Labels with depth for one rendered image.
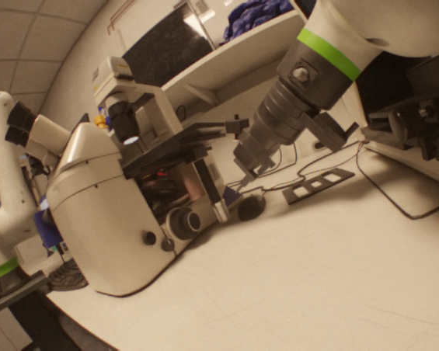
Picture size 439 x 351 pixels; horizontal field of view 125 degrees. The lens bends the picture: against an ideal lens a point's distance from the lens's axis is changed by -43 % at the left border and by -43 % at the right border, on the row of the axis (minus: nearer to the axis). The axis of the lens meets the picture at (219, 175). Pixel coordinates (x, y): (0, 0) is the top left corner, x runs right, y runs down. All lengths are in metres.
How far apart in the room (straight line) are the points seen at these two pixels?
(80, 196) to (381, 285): 0.37
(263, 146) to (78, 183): 0.28
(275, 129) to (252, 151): 0.05
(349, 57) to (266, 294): 0.26
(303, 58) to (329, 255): 0.22
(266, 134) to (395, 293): 0.24
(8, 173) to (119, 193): 0.47
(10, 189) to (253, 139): 0.67
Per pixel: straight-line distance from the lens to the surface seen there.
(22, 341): 2.53
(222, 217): 0.45
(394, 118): 0.24
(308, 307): 0.19
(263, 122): 0.28
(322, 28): 0.25
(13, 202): 0.69
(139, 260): 0.34
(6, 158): 0.75
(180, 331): 0.23
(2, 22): 2.24
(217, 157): 1.00
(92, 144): 0.35
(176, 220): 0.38
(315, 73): 0.24
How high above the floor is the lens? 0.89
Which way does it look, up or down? 4 degrees down
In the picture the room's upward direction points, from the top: 24 degrees counter-clockwise
